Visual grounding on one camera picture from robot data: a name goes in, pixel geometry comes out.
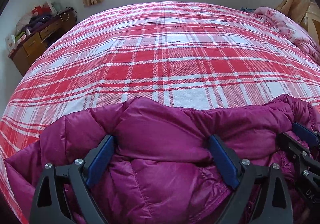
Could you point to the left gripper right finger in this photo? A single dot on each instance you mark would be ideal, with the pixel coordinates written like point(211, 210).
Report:
point(266, 184)

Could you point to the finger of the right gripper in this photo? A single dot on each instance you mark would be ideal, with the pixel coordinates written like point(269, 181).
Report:
point(303, 133)
point(305, 165)

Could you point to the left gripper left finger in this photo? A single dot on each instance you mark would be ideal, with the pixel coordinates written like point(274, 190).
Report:
point(50, 203)

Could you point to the magenta quilted down jacket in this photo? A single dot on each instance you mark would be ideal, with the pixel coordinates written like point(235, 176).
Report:
point(162, 171)

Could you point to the pink folded quilt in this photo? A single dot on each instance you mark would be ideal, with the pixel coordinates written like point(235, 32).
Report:
point(294, 32)

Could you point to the wooden bed headboard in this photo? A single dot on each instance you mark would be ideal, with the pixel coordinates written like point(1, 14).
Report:
point(311, 21)

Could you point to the red plaid bed sheet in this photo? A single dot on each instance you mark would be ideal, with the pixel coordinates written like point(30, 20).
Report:
point(183, 54)

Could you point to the side tan curtain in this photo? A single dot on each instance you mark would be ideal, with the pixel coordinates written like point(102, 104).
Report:
point(294, 9)

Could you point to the brown wooden desk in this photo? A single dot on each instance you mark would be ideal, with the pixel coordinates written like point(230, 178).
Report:
point(34, 46)

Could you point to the clutter pile on desk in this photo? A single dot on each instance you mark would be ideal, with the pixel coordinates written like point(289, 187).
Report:
point(29, 22)

